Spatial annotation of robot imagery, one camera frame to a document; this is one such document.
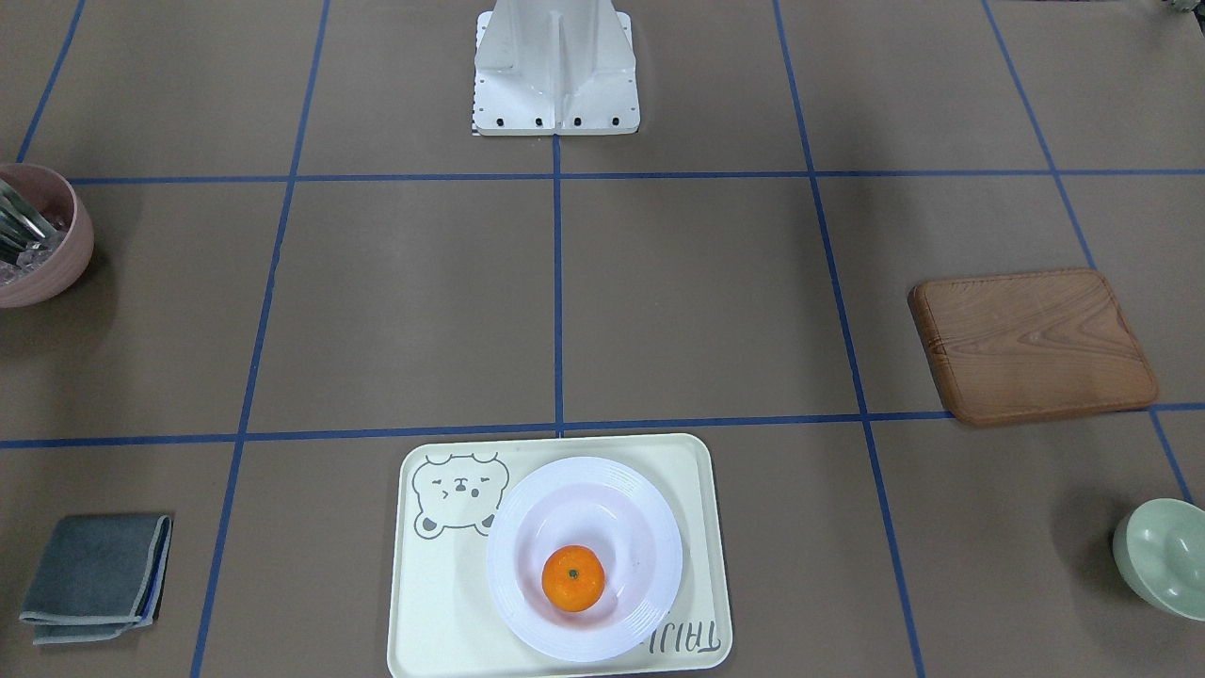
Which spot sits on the green ceramic bowl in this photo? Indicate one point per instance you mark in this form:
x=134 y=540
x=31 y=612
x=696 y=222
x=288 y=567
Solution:
x=1158 y=549

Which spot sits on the pink bowl with ice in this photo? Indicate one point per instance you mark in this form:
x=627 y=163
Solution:
x=54 y=197

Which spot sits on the cream bear print tray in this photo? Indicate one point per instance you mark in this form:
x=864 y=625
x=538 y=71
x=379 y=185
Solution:
x=443 y=622

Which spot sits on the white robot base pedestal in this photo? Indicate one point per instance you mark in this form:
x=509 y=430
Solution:
x=554 y=68

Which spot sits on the orange fruit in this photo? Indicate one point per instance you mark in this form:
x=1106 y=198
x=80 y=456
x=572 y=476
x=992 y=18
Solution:
x=573 y=579

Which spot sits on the metal ice scoop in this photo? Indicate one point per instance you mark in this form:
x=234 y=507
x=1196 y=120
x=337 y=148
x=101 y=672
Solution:
x=28 y=239

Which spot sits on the folded grey cloth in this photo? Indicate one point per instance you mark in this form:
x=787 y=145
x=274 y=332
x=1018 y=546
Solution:
x=100 y=575

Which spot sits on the wooden cutting board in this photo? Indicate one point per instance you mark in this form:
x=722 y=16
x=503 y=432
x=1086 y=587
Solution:
x=1030 y=347

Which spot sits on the white round plate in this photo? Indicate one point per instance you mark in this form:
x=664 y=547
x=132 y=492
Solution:
x=623 y=520

